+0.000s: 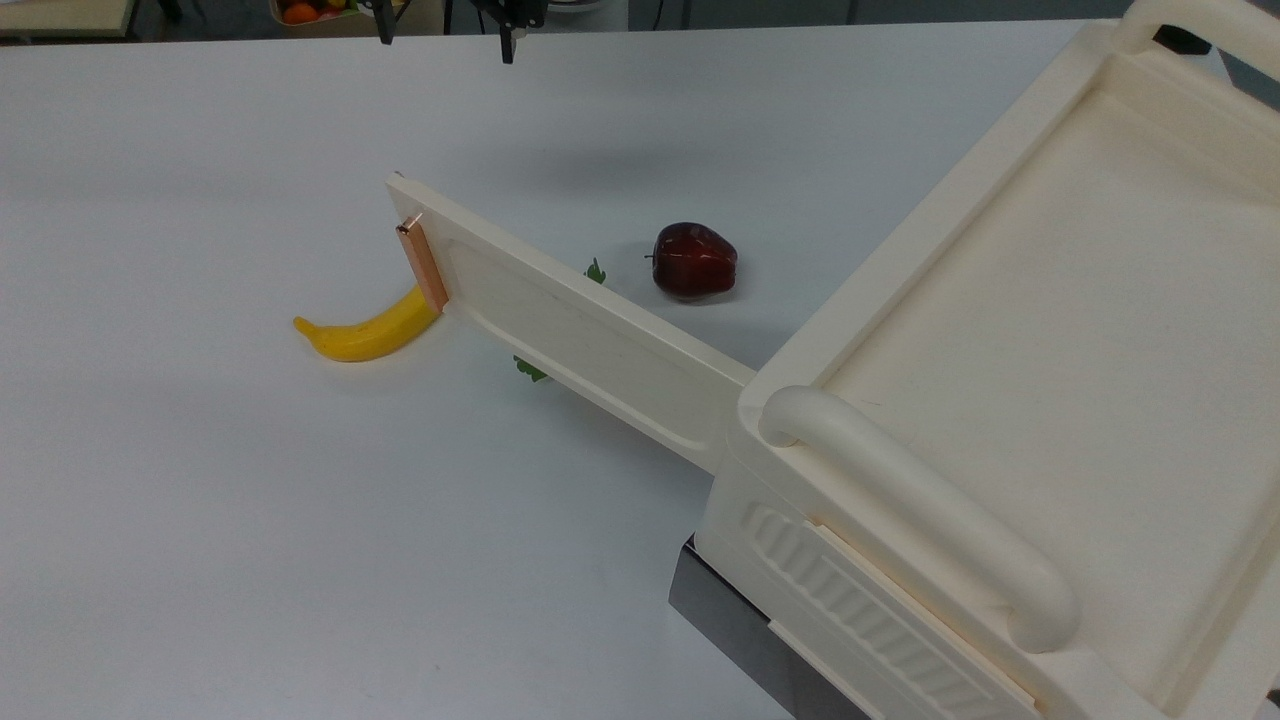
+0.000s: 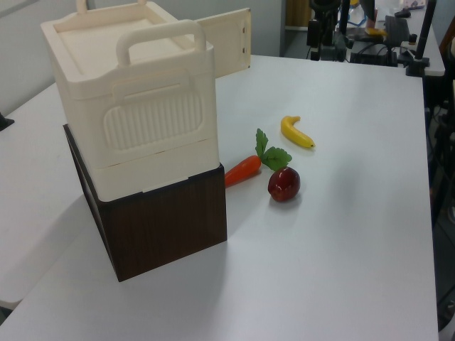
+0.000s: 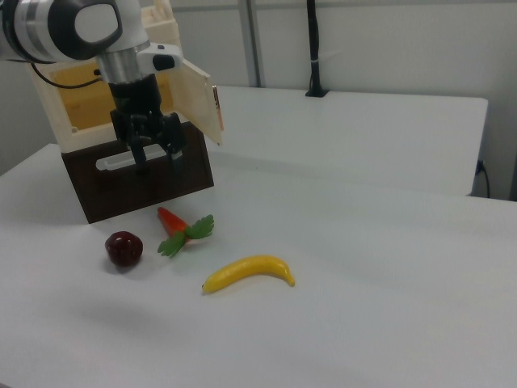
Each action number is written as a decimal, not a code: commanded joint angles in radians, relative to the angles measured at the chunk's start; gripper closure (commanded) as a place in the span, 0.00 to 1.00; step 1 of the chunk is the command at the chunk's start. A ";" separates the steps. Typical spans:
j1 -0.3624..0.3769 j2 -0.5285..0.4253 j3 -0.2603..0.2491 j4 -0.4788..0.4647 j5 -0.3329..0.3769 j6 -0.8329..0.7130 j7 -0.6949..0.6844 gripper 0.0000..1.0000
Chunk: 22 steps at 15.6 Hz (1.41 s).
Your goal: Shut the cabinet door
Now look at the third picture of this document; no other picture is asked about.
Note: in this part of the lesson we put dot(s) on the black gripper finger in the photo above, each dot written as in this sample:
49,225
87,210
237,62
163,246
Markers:
140,159
175,159

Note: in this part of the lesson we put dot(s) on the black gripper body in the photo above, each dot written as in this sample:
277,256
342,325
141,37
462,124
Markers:
137,121

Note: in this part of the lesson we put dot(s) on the cream cabinet door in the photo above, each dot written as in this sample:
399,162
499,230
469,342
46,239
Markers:
198,101

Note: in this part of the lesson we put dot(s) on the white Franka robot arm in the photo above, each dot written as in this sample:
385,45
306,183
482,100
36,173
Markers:
60,28

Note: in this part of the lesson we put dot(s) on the cream plastic cabinet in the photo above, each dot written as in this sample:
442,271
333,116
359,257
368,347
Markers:
44,105

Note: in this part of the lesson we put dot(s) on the dark brown wooden box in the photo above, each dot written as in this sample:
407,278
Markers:
161,186

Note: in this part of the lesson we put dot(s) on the orange toy carrot green leaves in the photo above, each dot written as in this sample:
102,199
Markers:
171,221

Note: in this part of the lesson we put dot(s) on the dark red toy apple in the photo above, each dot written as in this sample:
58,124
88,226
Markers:
124,248

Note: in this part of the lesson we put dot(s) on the yellow toy banana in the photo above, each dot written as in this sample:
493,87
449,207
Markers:
242,268

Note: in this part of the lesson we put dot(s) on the black pole with clamp base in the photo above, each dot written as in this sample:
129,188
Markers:
314,48

